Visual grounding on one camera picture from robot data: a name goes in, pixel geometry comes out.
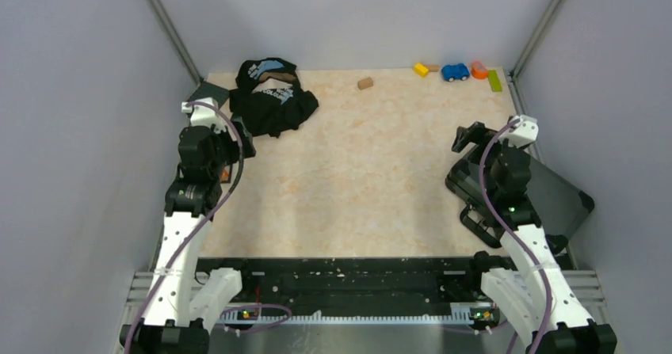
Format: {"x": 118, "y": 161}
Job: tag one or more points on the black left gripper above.
{"x": 224, "y": 135}

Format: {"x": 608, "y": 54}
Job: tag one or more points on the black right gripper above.
{"x": 477, "y": 133}

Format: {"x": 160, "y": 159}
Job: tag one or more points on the black printed t-shirt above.
{"x": 269, "y": 97}

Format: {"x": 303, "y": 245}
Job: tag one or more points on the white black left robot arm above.
{"x": 172, "y": 319}

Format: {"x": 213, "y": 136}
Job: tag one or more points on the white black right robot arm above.
{"x": 534, "y": 295}

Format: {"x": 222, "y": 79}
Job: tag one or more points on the black brooch display box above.
{"x": 229, "y": 169}

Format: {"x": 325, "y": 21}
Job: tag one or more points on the green toy block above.
{"x": 494, "y": 81}

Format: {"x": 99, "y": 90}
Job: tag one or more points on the dark grey building baseplate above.
{"x": 219, "y": 94}

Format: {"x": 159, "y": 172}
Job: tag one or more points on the orange toy piece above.
{"x": 479, "y": 71}

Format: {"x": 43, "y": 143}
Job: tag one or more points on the blue toy car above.
{"x": 451, "y": 73}

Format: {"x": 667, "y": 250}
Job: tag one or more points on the yellow toy block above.
{"x": 421, "y": 70}

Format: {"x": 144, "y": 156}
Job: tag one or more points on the black hard case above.
{"x": 551, "y": 194}

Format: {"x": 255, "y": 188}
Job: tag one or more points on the brown wooden block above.
{"x": 365, "y": 83}

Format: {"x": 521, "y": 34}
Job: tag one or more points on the white cable duct strip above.
{"x": 462, "y": 314}

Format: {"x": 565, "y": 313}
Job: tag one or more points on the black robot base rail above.
{"x": 355, "y": 287}

